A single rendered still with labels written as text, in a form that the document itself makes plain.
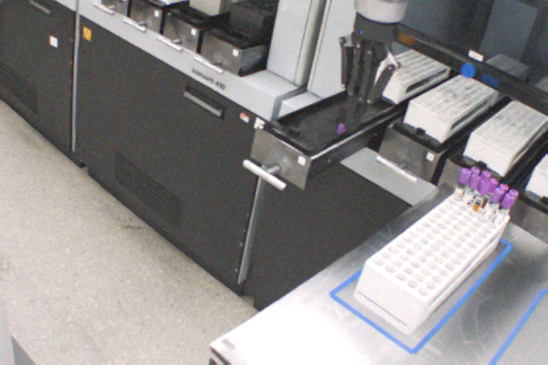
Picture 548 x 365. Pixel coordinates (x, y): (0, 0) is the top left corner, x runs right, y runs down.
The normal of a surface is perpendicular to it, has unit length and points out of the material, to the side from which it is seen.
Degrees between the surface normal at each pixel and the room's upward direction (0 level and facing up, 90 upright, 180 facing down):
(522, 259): 0
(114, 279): 0
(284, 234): 90
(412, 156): 90
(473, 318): 0
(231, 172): 90
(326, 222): 90
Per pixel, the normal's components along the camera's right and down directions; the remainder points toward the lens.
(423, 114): -0.64, 0.31
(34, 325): 0.18, -0.83
